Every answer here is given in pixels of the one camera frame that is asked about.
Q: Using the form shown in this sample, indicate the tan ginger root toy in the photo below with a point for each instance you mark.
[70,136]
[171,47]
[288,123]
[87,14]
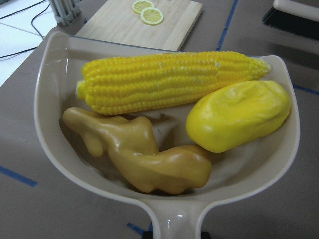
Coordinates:
[132,148]

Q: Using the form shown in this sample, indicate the yellow corn cob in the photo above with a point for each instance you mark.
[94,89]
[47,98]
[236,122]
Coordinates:
[120,85]

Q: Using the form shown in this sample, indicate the yellow potato toy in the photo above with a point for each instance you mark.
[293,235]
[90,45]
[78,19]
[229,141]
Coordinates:
[238,114]

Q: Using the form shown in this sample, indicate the beige hand brush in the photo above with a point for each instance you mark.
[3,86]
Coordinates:
[291,10]

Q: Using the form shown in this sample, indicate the wooden cutting board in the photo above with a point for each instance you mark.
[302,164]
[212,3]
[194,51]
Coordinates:
[116,22]

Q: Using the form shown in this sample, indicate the lemon slice far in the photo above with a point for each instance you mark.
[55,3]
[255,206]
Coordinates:
[139,5]

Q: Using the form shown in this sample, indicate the aluminium frame post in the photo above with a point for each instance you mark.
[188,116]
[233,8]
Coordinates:
[65,11]

